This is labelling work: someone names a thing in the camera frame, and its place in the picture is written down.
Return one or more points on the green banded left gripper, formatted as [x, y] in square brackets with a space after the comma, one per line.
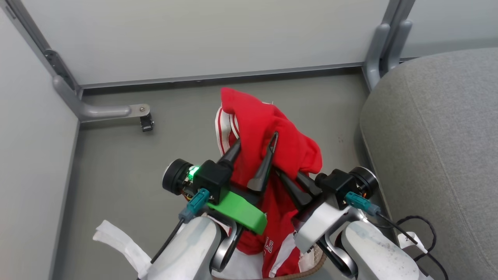
[241, 212]

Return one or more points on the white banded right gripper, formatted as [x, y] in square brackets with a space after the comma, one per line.
[321, 223]

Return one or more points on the red white-striped garment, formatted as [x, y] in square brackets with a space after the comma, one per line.
[260, 124]

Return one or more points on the brown woven laundry basket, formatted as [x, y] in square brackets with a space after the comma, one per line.
[311, 264]

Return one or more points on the black caster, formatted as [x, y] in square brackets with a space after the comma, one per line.
[146, 122]

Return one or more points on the white paper label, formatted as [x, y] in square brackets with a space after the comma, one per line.
[408, 238]

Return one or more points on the grey fabric sofa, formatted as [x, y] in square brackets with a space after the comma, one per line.
[435, 155]

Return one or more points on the white cloth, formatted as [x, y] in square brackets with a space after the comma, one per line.
[120, 243]

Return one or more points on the grey metal partition foot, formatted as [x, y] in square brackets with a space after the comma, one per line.
[97, 111]

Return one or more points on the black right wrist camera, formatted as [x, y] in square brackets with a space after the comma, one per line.
[339, 182]

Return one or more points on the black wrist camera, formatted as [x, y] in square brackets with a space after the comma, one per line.
[339, 182]
[212, 179]

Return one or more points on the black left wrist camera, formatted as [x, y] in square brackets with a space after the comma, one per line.
[212, 179]

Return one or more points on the grey partition frame with hinge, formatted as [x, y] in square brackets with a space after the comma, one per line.
[50, 58]

